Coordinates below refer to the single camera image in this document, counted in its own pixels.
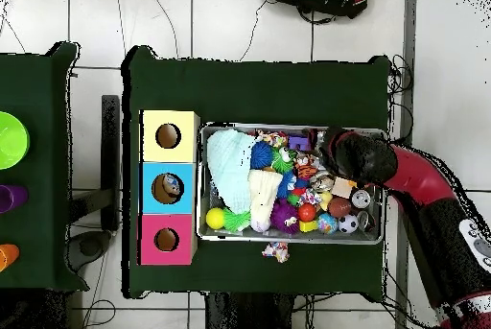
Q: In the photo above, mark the yellow ball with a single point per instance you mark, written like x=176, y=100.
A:
x=215, y=218

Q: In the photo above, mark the wooden box with three holes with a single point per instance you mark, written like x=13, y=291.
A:
x=168, y=150

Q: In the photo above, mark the cream knitted cloth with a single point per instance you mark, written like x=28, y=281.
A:
x=264, y=194

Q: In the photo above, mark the purple spiky ball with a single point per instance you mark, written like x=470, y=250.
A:
x=284, y=216

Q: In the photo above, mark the dark green table cloth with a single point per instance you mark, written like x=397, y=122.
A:
x=34, y=191
x=253, y=91

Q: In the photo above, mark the small soccer ball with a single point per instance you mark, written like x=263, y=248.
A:
x=348, y=224

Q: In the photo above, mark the colourful patterned cloth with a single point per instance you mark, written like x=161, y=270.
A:
x=277, y=252

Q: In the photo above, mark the brown toy football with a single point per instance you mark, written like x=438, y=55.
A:
x=339, y=207

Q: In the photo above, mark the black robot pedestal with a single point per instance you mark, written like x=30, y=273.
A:
x=249, y=313

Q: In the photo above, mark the blue plastic toy brick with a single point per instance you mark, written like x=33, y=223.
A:
x=299, y=143

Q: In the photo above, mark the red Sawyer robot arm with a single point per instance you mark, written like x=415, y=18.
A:
x=422, y=179

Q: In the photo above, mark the light blue knitted cloth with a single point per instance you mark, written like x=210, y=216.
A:
x=230, y=168

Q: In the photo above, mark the green plastic bowl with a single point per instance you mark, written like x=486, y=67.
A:
x=11, y=141

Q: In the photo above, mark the orange plastic cup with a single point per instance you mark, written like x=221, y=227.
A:
x=7, y=257

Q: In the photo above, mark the purple plastic cup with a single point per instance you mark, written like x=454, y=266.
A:
x=11, y=198

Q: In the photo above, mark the tiger plush toy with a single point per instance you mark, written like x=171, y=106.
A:
x=305, y=167

